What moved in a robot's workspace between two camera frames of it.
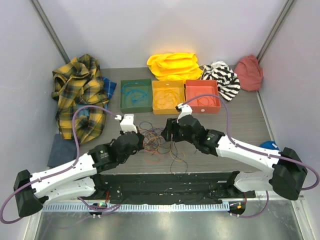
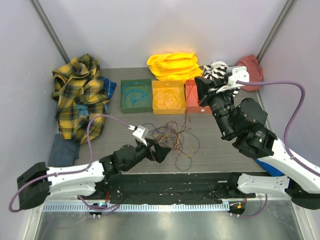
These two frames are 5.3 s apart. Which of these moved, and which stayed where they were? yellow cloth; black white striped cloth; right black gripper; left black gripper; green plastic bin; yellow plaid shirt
Moved: right black gripper; left black gripper
Stayed: black white striped cloth; green plastic bin; yellow cloth; yellow plaid shirt
